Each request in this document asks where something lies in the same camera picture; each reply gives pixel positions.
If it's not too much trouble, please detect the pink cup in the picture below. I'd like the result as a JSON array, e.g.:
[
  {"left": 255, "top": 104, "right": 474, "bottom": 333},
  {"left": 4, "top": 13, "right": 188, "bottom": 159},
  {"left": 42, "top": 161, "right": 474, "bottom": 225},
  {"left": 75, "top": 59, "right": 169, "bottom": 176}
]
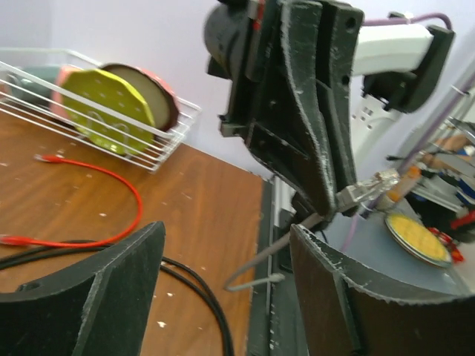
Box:
[{"left": 50, "top": 65, "right": 80, "bottom": 122}]

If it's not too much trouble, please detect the white wire dish rack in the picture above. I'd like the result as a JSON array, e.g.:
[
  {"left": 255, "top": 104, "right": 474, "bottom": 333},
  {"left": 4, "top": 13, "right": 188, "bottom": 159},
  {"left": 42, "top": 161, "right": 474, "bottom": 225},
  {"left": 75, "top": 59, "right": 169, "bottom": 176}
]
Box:
[{"left": 1, "top": 47, "right": 201, "bottom": 172}]

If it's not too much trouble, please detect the aluminium frame rail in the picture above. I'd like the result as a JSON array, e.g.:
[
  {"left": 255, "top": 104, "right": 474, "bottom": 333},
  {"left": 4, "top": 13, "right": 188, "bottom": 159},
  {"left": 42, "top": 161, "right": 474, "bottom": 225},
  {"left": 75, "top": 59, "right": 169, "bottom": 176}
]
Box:
[{"left": 271, "top": 176, "right": 295, "bottom": 226}]

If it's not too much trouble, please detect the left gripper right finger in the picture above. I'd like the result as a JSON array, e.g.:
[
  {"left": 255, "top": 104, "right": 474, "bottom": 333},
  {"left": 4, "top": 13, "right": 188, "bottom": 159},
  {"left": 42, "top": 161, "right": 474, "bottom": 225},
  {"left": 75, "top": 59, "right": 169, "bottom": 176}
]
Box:
[{"left": 290, "top": 225, "right": 474, "bottom": 355}]

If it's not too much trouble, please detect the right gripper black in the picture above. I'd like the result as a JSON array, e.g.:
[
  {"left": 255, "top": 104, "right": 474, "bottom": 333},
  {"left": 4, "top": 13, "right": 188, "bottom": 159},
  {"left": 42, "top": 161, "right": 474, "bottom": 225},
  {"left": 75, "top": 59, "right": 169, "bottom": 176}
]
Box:
[{"left": 203, "top": 1, "right": 364, "bottom": 208}]

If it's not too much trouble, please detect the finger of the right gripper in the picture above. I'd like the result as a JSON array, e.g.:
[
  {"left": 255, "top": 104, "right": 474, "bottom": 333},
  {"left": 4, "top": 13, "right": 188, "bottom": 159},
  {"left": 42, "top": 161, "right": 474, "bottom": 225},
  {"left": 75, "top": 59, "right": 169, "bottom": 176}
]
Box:
[{"left": 291, "top": 192, "right": 331, "bottom": 230}]

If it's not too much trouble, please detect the red dotted plate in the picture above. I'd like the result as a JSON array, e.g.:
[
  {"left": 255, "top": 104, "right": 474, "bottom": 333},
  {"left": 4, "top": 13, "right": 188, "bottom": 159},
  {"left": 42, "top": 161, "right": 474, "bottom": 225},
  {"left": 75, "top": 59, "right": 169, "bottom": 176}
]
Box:
[{"left": 137, "top": 67, "right": 178, "bottom": 111}]

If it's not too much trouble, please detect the yellow-green plate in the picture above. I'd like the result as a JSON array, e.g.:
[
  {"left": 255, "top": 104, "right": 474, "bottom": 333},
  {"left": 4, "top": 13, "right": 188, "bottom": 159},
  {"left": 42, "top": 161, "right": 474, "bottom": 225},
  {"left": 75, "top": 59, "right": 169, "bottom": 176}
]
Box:
[{"left": 59, "top": 68, "right": 156, "bottom": 156}]

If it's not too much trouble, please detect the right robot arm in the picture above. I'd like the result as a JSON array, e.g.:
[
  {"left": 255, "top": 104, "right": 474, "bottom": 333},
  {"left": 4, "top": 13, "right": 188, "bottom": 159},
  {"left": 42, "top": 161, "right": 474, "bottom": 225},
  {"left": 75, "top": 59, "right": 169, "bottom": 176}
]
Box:
[{"left": 203, "top": 1, "right": 455, "bottom": 224}]

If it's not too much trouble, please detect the red ethernet cable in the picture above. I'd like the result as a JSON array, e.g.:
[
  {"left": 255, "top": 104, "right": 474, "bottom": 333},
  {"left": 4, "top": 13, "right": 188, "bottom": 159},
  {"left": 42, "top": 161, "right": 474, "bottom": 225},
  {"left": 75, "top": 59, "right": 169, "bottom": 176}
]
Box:
[{"left": 0, "top": 154, "right": 144, "bottom": 248}]

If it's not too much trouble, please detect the dark teal bowl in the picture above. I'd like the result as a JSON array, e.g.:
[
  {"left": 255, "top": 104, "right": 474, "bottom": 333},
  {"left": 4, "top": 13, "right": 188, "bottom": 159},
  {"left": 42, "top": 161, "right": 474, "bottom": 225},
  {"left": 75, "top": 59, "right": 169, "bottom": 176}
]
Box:
[{"left": 7, "top": 65, "right": 60, "bottom": 106}]

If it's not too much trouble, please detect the grey ethernet cable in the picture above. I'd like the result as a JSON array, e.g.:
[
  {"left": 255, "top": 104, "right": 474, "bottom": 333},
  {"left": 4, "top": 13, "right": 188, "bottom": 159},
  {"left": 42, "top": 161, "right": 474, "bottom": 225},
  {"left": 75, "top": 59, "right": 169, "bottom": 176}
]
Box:
[{"left": 223, "top": 167, "right": 402, "bottom": 293}]

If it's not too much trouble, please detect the yellow plate outside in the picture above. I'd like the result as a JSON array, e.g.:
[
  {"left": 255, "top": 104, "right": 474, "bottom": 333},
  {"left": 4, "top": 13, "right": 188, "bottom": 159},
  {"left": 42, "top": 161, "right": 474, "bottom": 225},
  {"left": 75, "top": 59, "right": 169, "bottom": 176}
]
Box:
[{"left": 384, "top": 213, "right": 452, "bottom": 268}]

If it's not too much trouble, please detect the black cable outer loop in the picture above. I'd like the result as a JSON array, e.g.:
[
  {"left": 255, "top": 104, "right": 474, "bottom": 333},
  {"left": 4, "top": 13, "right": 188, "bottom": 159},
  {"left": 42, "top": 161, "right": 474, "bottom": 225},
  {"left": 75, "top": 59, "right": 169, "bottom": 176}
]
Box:
[{"left": 0, "top": 240, "right": 235, "bottom": 356}]

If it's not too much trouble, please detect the dark brown plate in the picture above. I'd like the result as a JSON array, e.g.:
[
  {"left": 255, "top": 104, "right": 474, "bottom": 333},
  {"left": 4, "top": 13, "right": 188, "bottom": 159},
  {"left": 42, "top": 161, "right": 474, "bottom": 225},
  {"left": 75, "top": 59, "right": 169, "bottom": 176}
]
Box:
[{"left": 100, "top": 63, "right": 180, "bottom": 132}]

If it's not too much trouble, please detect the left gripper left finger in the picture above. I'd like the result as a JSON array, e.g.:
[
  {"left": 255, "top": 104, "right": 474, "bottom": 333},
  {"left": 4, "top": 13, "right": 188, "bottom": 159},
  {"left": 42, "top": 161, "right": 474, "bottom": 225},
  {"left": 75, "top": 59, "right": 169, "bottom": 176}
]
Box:
[{"left": 1, "top": 222, "right": 166, "bottom": 356}]

